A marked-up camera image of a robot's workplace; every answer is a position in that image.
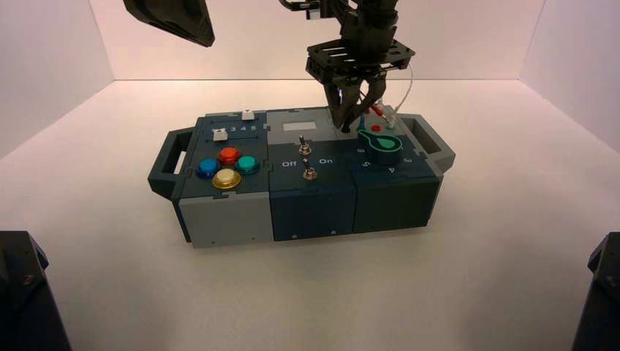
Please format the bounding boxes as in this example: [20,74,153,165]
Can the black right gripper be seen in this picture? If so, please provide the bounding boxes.
[306,11,417,134]

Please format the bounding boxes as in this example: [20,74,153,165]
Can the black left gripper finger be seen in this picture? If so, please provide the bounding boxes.
[123,0,216,48]

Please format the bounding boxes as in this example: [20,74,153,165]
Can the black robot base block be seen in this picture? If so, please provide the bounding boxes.
[0,230,72,351]
[571,232,620,351]

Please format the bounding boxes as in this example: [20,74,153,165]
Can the green pointer dial knob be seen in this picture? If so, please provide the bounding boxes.
[357,129,404,169]

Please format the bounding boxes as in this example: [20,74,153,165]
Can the blue grey task box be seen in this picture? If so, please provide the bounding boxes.
[147,106,457,249]

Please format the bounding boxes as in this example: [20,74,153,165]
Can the teal round push button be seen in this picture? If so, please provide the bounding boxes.
[235,154,262,176]

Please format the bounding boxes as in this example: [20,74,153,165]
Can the red round push button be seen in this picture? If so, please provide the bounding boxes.
[216,146,242,167]

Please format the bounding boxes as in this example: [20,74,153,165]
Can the blue round push button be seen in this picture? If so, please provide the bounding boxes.
[195,158,222,180]

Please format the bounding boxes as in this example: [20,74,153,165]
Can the yellow round push button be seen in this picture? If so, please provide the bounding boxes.
[211,167,243,191]

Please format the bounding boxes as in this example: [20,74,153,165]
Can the white wire with plug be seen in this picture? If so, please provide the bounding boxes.
[380,65,415,130]

